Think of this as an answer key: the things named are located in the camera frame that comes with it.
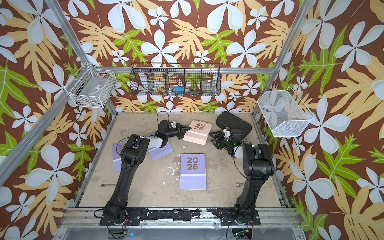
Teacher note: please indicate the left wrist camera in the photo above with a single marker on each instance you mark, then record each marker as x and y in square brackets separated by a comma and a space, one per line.
[172, 124]

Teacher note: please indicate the white wire basket right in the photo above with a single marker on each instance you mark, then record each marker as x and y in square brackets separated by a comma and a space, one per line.
[285, 113]

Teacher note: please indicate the white wire basket left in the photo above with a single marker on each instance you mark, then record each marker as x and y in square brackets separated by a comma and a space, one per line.
[92, 87]

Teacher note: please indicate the black wire basket back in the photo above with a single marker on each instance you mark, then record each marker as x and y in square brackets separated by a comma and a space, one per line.
[197, 79]

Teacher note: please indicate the blue object in basket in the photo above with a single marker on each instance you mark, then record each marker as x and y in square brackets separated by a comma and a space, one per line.
[178, 91]

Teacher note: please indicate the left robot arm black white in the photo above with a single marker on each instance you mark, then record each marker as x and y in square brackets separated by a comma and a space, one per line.
[132, 155]

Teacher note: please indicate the purple calendar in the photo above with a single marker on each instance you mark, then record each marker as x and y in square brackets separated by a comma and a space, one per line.
[116, 151]
[193, 171]
[155, 149]

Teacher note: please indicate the green calendar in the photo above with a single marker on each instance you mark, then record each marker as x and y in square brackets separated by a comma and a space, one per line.
[193, 189]

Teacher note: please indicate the white wire basket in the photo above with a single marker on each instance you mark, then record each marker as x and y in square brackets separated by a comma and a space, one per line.
[92, 87]
[285, 113]

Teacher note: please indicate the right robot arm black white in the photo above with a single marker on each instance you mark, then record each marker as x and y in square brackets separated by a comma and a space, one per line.
[258, 167]

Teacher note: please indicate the black tool case orange latch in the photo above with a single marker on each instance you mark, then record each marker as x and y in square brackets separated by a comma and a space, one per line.
[227, 119]

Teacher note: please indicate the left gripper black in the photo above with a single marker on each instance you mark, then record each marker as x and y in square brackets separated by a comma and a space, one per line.
[181, 130]

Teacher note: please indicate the pink calendar back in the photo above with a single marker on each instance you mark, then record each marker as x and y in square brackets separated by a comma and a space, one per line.
[198, 133]

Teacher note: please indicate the purple calendar front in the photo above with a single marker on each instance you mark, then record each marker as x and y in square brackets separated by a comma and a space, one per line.
[193, 171]

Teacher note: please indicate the purple calendar back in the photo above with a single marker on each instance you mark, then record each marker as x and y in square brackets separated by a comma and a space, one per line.
[155, 149]

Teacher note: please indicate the purple calendar far left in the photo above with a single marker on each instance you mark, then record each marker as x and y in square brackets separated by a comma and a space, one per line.
[116, 151]

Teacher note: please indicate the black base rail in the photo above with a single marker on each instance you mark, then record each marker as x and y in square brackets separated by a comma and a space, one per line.
[138, 216]

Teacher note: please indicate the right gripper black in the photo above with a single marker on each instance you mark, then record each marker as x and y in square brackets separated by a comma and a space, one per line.
[220, 134]

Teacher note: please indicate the metal wrench left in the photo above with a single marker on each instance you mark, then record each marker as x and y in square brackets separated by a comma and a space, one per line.
[108, 185]

